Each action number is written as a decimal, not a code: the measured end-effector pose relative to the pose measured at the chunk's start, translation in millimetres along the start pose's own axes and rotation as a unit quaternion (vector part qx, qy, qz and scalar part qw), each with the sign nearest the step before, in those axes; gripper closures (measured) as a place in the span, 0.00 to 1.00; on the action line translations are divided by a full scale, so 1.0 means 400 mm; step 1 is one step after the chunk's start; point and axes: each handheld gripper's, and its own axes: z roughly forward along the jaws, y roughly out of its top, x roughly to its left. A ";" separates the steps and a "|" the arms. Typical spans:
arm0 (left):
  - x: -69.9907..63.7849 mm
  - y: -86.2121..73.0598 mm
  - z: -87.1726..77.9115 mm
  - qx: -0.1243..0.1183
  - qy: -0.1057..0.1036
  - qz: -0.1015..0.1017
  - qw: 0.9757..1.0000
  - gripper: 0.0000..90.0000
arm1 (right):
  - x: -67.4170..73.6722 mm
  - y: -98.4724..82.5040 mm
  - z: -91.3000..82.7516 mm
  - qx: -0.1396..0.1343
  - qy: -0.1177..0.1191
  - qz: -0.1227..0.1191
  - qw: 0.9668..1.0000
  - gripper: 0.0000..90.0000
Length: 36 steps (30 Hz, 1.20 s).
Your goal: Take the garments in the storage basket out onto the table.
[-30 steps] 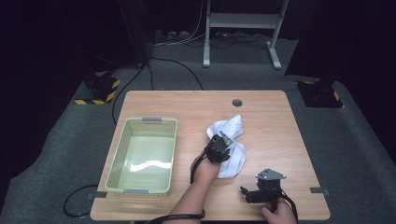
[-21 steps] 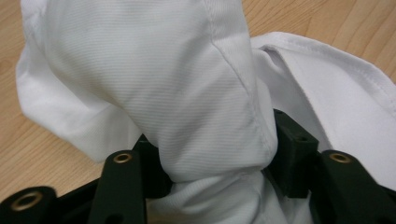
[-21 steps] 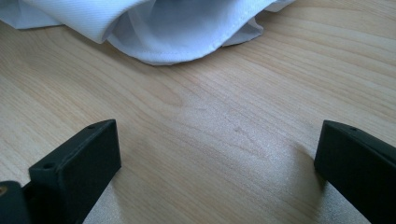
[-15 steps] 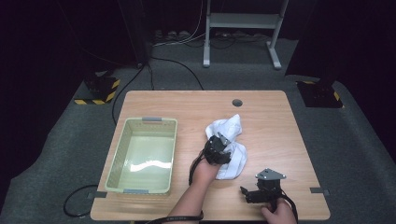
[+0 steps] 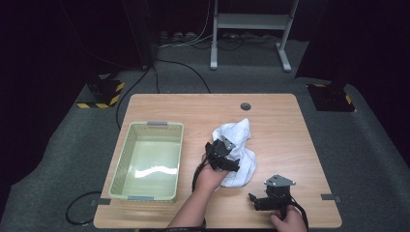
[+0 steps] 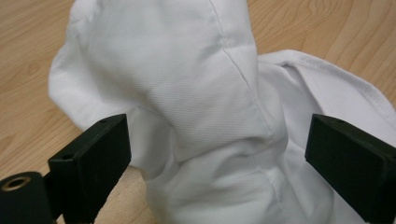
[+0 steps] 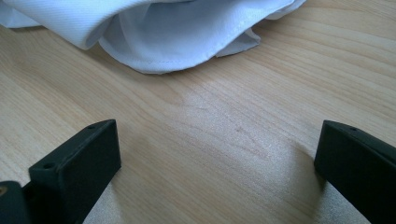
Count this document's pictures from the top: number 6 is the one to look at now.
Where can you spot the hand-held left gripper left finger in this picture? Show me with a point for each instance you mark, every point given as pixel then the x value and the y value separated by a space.
pixel 90 168

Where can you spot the white garment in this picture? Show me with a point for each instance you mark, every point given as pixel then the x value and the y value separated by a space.
pixel 202 109

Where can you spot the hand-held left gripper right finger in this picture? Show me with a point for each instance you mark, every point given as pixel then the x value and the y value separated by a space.
pixel 355 168

